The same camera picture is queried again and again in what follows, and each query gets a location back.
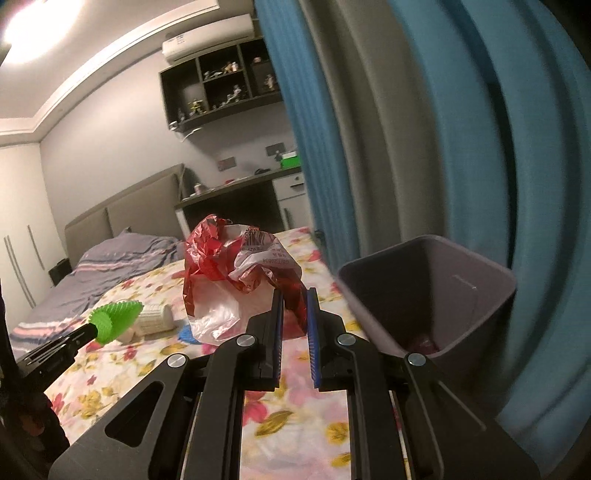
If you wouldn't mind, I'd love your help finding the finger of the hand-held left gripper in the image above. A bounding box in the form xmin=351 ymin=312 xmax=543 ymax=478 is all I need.
xmin=14 ymin=348 xmax=79 ymax=381
xmin=25 ymin=322 xmax=100 ymax=363

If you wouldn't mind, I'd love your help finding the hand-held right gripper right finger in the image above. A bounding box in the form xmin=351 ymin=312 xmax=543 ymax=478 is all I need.
xmin=306 ymin=287 xmax=542 ymax=480

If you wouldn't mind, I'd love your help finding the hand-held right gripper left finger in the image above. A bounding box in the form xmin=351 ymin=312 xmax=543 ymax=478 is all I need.
xmin=50 ymin=288 xmax=284 ymax=480

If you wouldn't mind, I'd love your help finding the green paper cupcake liner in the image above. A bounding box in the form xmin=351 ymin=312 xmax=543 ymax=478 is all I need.
xmin=88 ymin=299 xmax=145 ymax=344

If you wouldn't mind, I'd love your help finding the red and white plastic bag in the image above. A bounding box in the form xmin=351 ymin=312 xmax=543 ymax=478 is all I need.
xmin=182 ymin=213 xmax=309 ymax=346

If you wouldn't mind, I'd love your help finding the purple-grey plastic waste bin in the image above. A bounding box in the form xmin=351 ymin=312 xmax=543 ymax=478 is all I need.
xmin=336 ymin=234 xmax=518 ymax=418

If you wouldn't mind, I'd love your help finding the purple striped bedding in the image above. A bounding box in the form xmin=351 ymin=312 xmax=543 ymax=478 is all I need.
xmin=9 ymin=228 xmax=181 ymax=361

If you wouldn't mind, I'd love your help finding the black nightstand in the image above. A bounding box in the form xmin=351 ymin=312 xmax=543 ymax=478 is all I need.
xmin=48 ymin=258 xmax=72 ymax=287

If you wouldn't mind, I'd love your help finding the white ribbed paper cup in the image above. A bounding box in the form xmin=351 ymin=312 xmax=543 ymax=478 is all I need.
xmin=117 ymin=305 xmax=178 ymax=344

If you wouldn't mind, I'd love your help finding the grey padded headboard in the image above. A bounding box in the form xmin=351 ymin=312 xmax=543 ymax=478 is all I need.
xmin=65 ymin=162 xmax=185 ymax=271

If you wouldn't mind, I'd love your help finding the white drawer cabinet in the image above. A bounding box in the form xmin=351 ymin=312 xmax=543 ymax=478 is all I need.
xmin=272 ymin=173 xmax=315 ymax=232

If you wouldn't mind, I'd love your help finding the white wardrobe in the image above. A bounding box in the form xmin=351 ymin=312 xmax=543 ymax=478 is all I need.
xmin=0 ymin=145 xmax=70 ymax=319

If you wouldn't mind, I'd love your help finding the dark wooden desk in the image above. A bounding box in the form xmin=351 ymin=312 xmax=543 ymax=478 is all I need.
xmin=174 ymin=166 xmax=305 ymax=236

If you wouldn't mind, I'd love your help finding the blue and grey curtain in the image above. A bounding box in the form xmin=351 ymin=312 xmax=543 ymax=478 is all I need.
xmin=254 ymin=0 xmax=591 ymax=472

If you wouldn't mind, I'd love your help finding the ceiling light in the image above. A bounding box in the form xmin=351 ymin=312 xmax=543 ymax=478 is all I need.
xmin=0 ymin=0 xmax=88 ymax=54

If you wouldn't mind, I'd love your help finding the white air conditioner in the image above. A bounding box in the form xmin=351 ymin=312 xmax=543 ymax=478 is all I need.
xmin=161 ymin=13 xmax=256 ymax=64

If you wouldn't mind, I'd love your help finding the white cable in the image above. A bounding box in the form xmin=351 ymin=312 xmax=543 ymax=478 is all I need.
xmin=171 ymin=121 xmax=204 ymax=139

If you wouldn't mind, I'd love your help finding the dark wall shelf unit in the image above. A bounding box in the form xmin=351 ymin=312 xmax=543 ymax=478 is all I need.
xmin=159 ymin=38 xmax=283 ymax=134

